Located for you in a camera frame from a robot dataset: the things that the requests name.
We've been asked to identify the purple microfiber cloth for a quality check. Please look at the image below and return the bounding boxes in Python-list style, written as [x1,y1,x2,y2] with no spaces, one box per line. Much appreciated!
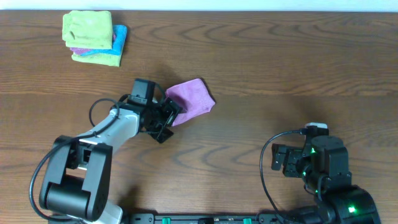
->
[165,78,216,126]

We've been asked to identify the folded green bottom cloth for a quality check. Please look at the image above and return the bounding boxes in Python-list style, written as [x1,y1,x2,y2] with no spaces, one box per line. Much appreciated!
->
[72,52,123,67]

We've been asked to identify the folded blue cloth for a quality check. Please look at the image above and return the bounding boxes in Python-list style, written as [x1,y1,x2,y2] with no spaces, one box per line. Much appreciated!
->
[81,25,127,56]

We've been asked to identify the folded green top cloth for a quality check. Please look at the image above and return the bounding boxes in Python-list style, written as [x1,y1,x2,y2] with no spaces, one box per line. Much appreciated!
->
[62,11,113,49]

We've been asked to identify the folded green cloth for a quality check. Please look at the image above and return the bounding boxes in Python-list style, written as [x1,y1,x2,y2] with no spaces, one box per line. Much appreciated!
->
[72,52,123,67]
[62,11,113,49]

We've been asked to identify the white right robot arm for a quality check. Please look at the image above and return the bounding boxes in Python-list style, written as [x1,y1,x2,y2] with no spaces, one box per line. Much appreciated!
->
[271,135,381,224]

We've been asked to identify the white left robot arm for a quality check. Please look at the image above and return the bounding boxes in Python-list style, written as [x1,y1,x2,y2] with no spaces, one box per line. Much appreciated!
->
[39,96,182,223]

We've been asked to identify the folded purple stacked cloth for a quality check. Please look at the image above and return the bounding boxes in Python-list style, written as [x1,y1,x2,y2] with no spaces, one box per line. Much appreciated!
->
[69,32,116,56]

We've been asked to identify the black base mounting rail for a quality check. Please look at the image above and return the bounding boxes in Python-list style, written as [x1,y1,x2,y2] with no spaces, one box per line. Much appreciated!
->
[121,213,284,224]

